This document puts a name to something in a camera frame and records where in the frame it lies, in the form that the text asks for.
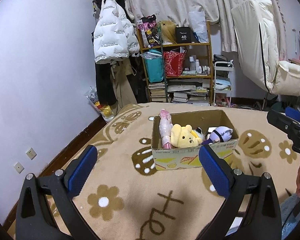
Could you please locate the purple haired doll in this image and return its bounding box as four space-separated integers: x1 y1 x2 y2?
202 126 233 145

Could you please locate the white fluffy plush toy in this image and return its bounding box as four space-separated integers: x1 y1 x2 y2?
191 127 205 144

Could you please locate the yellow bear plush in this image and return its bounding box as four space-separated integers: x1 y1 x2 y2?
171 124 200 148

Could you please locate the pale pink plush toy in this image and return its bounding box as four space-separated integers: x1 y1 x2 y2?
159 109 173 149

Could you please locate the beige patterned carpet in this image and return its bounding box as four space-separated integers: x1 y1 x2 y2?
7 101 300 240

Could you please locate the open cardboard box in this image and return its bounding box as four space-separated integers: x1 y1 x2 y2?
151 107 238 171

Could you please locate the white rolling cart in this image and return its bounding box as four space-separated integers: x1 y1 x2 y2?
213 60 234 108

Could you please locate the cream hanging duvet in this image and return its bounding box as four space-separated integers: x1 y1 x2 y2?
231 0 300 96

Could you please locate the stack of books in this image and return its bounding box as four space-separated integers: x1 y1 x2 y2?
148 77 210 106

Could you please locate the bag of plush toys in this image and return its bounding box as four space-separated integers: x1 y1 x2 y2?
85 87 114 123

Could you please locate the wooden bookshelf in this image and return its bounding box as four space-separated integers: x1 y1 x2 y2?
137 21 213 103

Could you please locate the red patterned bag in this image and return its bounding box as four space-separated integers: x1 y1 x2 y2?
164 51 186 77

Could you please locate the beige trench coat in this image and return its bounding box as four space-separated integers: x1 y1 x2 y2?
111 59 137 109

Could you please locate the white plastic bag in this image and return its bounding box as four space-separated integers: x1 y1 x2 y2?
189 11 209 43

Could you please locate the black box with 40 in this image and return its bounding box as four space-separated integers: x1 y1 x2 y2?
175 27 192 44

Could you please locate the teal bag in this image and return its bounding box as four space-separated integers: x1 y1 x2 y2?
141 49 164 83

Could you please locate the blonde wig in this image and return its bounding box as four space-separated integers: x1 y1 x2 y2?
159 21 177 45

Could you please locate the colourful printed bag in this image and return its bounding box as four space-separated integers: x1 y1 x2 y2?
137 15 160 48

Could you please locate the white puffer jacket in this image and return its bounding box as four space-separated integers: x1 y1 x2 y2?
93 0 140 64

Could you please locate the wall socket lower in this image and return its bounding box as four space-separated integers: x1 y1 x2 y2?
13 162 24 174

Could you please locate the wall socket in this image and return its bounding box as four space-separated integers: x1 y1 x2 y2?
13 162 24 174
26 148 37 160

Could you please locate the wall socket upper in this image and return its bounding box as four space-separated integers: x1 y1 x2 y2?
26 148 37 160

